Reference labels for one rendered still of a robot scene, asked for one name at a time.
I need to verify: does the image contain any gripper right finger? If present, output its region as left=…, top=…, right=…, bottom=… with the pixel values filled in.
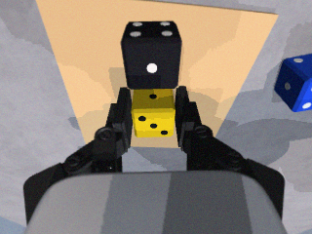
left=175, top=86, right=285, bottom=220

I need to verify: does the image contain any blue die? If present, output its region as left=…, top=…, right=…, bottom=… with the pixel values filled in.
left=274, top=54, right=312, bottom=112

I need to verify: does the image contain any yellow die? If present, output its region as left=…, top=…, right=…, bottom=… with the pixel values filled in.
left=132, top=89, right=176, bottom=137

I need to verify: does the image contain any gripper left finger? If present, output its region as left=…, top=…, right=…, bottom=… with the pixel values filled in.
left=23, top=87, right=133, bottom=225

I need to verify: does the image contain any tan flat mat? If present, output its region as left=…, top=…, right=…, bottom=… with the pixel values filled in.
left=36, top=0, right=279, bottom=144

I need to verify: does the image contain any black die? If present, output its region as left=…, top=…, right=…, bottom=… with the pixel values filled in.
left=121, top=20, right=182, bottom=90

